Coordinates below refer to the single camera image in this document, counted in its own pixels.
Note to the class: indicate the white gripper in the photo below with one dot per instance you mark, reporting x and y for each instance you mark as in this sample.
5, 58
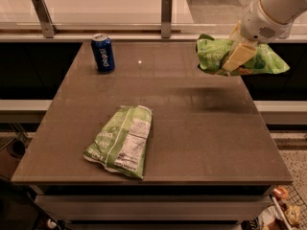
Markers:
258, 23

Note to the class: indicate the green rice chip bag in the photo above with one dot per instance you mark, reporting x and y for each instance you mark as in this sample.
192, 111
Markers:
212, 53

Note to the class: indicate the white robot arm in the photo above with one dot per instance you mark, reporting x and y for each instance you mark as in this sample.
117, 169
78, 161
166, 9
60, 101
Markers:
282, 11

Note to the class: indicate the green jalapeno chip bag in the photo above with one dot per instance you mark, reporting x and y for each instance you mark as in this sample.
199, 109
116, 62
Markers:
120, 146

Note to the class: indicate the blue pepsi can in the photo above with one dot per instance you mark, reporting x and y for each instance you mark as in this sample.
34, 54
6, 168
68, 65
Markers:
102, 51

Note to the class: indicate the grey drawer cabinet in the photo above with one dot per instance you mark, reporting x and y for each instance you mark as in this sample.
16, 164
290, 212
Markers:
173, 208

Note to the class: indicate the middle metal rail bracket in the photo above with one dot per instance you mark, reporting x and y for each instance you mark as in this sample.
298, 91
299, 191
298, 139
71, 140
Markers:
166, 18

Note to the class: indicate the metal rail bracket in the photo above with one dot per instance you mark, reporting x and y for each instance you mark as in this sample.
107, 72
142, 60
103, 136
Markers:
44, 18
166, 18

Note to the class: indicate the wire basket with snacks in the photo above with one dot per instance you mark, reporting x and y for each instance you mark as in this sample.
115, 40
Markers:
288, 211

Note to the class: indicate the left metal rail bracket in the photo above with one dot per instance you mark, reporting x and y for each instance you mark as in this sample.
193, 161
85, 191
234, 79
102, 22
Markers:
44, 18

